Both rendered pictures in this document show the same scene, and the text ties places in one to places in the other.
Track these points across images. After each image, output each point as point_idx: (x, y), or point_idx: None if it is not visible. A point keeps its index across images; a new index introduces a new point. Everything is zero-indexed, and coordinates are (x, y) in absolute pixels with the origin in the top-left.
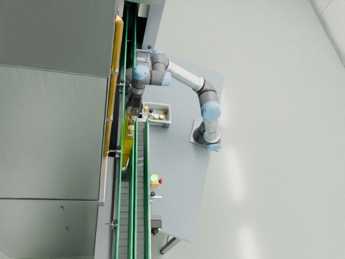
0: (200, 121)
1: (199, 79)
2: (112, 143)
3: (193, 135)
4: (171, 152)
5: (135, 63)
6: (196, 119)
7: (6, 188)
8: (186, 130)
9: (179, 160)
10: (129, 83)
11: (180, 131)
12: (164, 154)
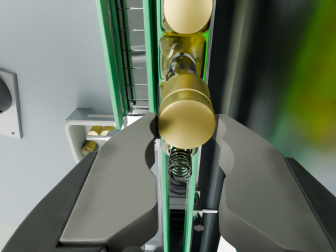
0: (4, 131)
1: None
2: (213, 54)
3: (2, 91)
4: (52, 36)
5: (162, 241)
6: (15, 134)
7: None
8: (33, 105)
9: (22, 10)
10: (176, 206)
11: (46, 102)
12: (72, 27)
